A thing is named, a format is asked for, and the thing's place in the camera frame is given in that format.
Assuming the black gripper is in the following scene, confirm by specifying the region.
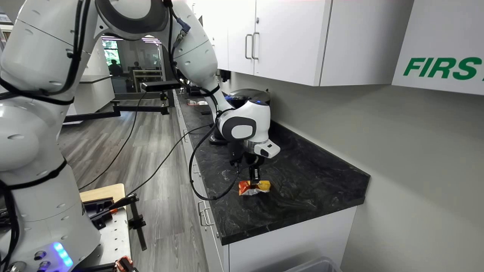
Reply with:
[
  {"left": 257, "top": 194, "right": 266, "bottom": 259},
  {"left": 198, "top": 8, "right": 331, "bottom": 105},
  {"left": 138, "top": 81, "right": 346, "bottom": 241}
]
[{"left": 230, "top": 150, "right": 266, "bottom": 185}]

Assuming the orange yellow Fritos packet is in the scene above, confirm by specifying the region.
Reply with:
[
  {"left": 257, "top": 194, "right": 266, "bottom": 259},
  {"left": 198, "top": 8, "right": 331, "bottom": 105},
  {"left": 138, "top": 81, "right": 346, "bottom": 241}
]
[{"left": 237, "top": 179, "right": 272, "bottom": 198}]

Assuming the black coffee machine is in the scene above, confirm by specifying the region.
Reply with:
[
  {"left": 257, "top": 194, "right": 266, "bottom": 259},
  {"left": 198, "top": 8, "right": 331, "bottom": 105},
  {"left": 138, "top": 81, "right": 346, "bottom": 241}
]
[{"left": 228, "top": 88, "right": 274, "bottom": 139}]

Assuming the white base cabinet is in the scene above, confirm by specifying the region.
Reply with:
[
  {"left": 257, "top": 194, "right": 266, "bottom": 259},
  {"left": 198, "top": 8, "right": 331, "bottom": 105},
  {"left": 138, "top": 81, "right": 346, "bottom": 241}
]
[{"left": 172, "top": 93, "right": 357, "bottom": 272}]

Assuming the black clamp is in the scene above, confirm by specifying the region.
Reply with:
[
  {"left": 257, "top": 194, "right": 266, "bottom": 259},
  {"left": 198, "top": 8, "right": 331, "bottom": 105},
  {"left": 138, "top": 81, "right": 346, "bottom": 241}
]
[{"left": 82, "top": 194, "right": 150, "bottom": 253}]

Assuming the wooden board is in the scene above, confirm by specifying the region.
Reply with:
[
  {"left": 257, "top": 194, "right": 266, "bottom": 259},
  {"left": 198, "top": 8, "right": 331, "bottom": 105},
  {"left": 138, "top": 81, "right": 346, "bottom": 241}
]
[{"left": 79, "top": 183, "right": 127, "bottom": 206}]

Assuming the grey robot mounting table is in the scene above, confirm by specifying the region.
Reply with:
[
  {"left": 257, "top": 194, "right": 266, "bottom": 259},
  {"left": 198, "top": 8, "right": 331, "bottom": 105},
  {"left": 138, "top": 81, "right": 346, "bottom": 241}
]
[{"left": 74, "top": 206, "right": 133, "bottom": 272}]

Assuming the white background counter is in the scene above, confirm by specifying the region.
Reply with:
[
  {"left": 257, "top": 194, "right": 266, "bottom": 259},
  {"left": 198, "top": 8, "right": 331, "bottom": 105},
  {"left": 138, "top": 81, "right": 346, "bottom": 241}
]
[{"left": 65, "top": 74, "right": 116, "bottom": 117}]

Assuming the white first aid box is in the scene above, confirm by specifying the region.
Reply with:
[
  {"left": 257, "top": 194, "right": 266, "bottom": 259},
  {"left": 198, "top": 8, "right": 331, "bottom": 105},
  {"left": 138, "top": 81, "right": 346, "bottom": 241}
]
[{"left": 392, "top": 0, "right": 484, "bottom": 97}]

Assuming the black floor cable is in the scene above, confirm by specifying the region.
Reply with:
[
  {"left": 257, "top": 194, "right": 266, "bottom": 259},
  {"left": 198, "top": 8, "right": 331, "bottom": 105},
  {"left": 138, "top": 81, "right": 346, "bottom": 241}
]
[{"left": 124, "top": 123, "right": 215, "bottom": 198}]

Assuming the metal cabinet handle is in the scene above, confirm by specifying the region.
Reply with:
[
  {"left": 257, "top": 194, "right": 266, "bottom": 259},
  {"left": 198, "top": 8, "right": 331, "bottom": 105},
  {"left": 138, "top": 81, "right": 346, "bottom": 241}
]
[
  {"left": 251, "top": 31, "right": 262, "bottom": 62},
  {"left": 243, "top": 32, "right": 254, "bottom": 62}
]

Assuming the white wall cabinet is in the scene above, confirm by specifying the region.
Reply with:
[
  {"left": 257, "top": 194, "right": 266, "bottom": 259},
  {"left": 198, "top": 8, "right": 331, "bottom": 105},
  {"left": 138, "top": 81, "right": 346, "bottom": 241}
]
[{"left": 201, "top": 0, "right": 416, "bottom": 88}]

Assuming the black camera stand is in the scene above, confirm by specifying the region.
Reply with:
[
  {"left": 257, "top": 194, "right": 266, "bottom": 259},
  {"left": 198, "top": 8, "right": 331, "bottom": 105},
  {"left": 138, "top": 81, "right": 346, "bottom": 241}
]
[{"left": 62, "top": 81, "right": 184, "bottom": 124}]

